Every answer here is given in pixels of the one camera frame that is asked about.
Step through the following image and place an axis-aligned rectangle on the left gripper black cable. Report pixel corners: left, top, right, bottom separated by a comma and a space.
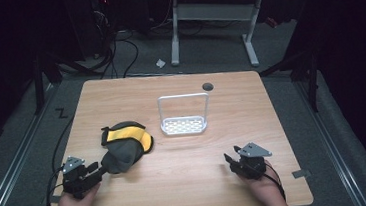
41, 167, 68, 206

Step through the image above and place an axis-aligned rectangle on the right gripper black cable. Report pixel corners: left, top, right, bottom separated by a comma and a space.
261, 159, 288, 204

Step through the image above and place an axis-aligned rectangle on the black round table grommet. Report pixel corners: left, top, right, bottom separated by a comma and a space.
201, 81, 215, 93

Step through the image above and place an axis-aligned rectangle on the grey tape piece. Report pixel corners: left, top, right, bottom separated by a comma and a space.
47, 194, 63, 205
291, 168, 312, 180

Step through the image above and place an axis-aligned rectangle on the desk with white legs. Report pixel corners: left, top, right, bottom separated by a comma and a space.
164, 0, 312, 75

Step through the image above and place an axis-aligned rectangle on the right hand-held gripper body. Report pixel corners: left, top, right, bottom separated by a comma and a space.
227, 140, 276, 183

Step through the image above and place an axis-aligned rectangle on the white rack with handle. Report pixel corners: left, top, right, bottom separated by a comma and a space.
156, 91, 214, 138

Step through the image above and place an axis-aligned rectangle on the black metal stand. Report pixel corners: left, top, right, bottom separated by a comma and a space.
29, 51, 67, 116
256, 45, 325, 118

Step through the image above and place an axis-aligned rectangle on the small red object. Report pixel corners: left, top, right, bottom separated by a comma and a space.
265, 15, 280, 29

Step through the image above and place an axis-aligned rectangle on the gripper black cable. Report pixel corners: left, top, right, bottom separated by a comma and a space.
41, 167, 68, 206
261, 159, 288, 204

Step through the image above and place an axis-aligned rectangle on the person's right hand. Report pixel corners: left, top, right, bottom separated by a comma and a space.
238, 164, 288, 206

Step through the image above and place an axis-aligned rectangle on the metal floor rail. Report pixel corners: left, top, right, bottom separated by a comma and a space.
294, 76, 366, 206
0, 83, 68, 206

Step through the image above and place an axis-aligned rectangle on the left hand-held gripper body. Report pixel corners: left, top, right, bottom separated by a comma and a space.
59, 152, 105, 202

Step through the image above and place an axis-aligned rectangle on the thin black floor cable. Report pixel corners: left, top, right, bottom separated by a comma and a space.
47, 116, 79, 174

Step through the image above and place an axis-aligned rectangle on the bundle of black floor cables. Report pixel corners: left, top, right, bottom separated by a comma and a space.
52, 6, 143, 85

